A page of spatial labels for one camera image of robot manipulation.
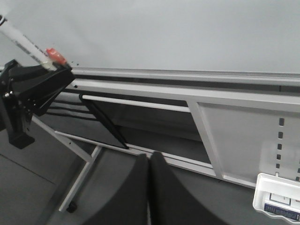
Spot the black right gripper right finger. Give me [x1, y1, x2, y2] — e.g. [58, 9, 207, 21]
[150, 151, 227, 225]

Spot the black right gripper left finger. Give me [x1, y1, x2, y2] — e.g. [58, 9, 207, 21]
[46, 153, 150, 225]

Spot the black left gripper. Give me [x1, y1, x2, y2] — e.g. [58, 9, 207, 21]
[0, 60, 75, 149]

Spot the red round magnet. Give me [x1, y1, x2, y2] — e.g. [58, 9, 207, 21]
[46, 48, 67, 65]

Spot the white whiteboard marker black tip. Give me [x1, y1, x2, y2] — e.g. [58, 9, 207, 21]
[0, 15, 60, 71]

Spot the whiteboard cleaner spray bottle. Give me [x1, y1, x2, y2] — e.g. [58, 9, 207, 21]
[264, 193, 300, 222]

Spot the large white whiteboard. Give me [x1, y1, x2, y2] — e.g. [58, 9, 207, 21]
[0, 0, 300, 75]

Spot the dark hanging flip panel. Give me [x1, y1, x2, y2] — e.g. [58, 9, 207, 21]
[43, 93, 210, 163]

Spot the white slotted pegboard panel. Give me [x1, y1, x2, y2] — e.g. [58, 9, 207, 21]
[199, 104, 300, 186]

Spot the white lower accessory tray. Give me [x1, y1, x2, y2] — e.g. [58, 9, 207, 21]
[252, 173, 300, 225]

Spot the white whiteboard stand frame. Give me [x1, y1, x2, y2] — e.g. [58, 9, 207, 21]
[33, 69, 300, 211]

